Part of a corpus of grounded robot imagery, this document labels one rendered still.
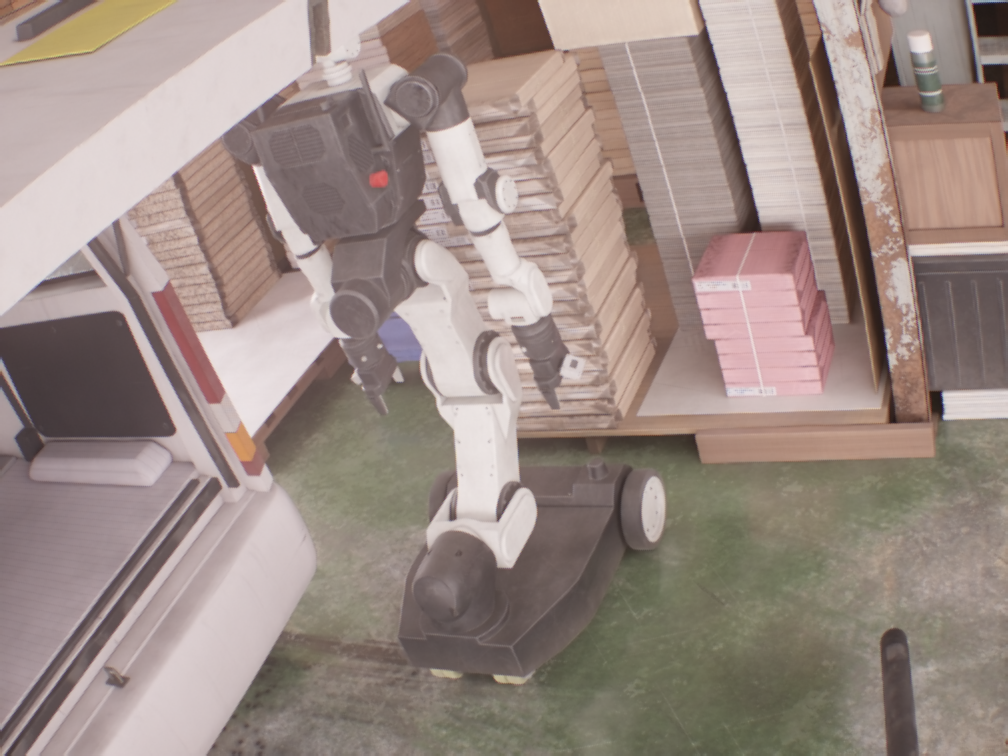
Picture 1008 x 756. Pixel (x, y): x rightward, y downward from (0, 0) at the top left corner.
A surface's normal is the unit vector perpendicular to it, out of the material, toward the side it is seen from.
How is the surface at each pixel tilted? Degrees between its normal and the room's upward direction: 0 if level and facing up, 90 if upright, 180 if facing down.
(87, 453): 0
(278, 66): 106
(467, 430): 60
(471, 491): 46
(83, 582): 0
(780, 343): 90
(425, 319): 100
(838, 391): 0
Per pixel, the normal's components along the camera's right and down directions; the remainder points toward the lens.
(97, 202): 0.91, 0.23
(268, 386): -0.28, -0.82
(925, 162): -0.33, 0.58
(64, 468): -0.44, 0.14
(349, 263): -0.44, -0.17
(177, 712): 0.88, -0.08
